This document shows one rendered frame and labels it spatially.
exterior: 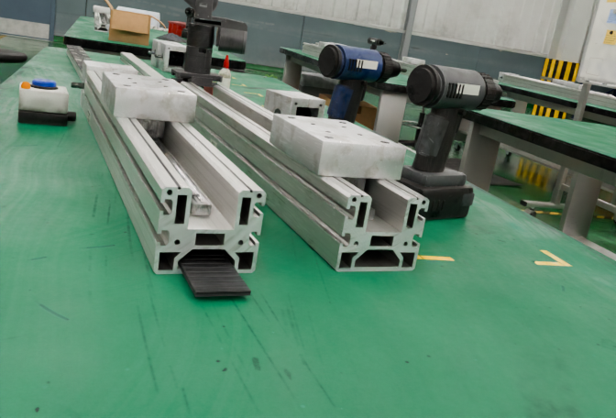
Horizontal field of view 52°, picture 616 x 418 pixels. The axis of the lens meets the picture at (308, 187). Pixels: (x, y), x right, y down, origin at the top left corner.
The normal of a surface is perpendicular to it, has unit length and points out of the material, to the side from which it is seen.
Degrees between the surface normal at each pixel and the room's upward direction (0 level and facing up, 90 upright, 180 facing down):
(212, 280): 0
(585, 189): 90
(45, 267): 0
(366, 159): 90
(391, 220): 90
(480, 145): 90
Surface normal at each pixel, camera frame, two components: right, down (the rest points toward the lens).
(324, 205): -0.91, -0.04
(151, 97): 0.39, 0.29
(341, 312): 0.16, -0.96
